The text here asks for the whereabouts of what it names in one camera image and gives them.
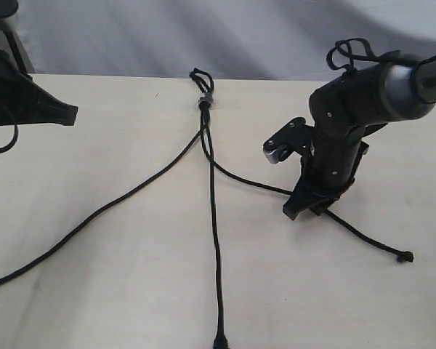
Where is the grey backdrop cloth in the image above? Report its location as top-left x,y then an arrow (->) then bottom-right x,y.
17,1 -> 436,81

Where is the black stand pole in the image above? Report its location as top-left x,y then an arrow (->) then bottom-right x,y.
4,31 -> 28,73

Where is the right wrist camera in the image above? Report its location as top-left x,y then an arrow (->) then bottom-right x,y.
262,117 -> 313,164

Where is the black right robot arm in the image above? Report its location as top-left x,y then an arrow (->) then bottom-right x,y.
282,58 -> 436,220

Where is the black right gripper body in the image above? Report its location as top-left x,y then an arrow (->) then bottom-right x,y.
294,127 -> 368,204

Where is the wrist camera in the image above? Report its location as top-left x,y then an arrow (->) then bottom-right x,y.
262,117 -> 313,164
0,0 -> 19,20

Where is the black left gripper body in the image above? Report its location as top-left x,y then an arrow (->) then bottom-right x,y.
0,50 -> 36,126

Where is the black rope strand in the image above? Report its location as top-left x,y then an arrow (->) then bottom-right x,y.
190,68 -> 232,349
199,72 -> 415,263
0,67 -> 209,294

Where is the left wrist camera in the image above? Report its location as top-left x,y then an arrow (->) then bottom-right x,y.
0,0 -> 19,20

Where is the grey tape around cable bundle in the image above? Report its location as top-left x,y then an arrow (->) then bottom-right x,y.
198,93 -> 214,107

